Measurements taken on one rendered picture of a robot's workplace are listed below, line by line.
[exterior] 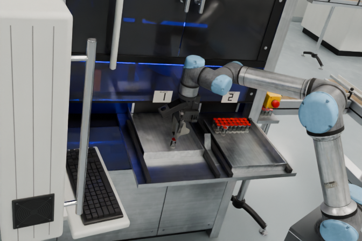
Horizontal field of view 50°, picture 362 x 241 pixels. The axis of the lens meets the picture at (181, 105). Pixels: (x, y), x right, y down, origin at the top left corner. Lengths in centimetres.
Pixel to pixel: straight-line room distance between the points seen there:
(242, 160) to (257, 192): 130
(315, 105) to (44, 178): 82
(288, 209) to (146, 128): 152
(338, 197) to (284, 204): 162
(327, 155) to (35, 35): 92
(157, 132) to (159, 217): 66
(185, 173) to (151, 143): 22
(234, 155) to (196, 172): 23
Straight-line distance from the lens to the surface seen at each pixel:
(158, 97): 172
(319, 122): 125
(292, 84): 142
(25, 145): 109
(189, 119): 156
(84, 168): 119
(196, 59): 144
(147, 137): 168
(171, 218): 227
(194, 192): 218
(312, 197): 316
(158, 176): 150
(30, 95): 100
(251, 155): 174
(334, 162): 133
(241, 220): 272
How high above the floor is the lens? 185
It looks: 30 degrees down
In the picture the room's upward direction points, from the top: 12 degrees clockwise
